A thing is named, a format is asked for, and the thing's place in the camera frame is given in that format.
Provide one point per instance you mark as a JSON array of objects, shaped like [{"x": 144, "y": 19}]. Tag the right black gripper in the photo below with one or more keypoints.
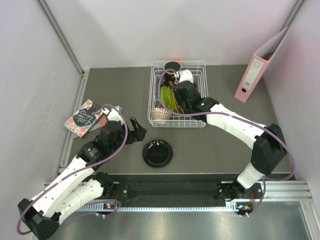
[{"x": 178, "y": 98}]

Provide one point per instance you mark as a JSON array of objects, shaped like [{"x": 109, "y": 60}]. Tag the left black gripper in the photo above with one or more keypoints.
[{"x": 140, "y": 131}]

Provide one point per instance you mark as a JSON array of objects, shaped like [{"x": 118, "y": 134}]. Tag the white wire dish rack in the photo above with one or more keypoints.
[{"x": 198, "y": 69}]

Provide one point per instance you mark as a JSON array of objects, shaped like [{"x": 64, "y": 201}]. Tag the black plate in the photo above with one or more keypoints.
[{"x": 157, "y": 153}]

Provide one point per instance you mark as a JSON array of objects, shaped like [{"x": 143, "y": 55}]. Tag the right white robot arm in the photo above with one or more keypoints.
[{"x": 266, "y": 142}]

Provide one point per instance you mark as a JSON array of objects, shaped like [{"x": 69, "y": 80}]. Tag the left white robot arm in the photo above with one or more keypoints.
[{"x": 79, "y": 183}]

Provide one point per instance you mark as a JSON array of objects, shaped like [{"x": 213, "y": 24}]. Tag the yellow brown plate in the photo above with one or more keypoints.
[{"x": 177, "y": 108}]

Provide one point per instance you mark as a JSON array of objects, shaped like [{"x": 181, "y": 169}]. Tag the green plate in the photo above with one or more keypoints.
[{"x": 167, "y": 98}]

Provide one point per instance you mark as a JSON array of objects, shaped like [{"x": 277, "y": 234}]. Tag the black floral mug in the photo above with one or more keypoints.
[{"x": 171, "y": 68}]

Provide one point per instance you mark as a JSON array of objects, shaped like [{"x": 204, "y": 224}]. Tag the patterned ceramic bowl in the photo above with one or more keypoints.
[{"x": 160, "y": 114}]

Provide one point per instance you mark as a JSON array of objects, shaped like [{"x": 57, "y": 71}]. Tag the floral cover book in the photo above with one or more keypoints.
[{"x": 87, "y": 118}]

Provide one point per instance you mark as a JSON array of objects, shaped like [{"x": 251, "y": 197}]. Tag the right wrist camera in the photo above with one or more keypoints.
[{"x": 183, "y": 76}]

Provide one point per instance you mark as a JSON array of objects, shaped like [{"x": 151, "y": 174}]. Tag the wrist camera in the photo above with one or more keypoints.
[
  {"x": 113, "y": 115},
  {"x": 183, "y": 76}
]

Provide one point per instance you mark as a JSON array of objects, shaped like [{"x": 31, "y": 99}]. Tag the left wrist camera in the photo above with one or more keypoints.
[{"x": 113, "y": 115}]

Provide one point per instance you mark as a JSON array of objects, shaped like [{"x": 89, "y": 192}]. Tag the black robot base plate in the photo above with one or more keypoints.
[{"x": 175, "y": 190}]

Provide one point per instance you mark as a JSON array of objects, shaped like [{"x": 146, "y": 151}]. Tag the pink ring binder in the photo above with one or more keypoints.
[{"x": 258, "y": 64}]

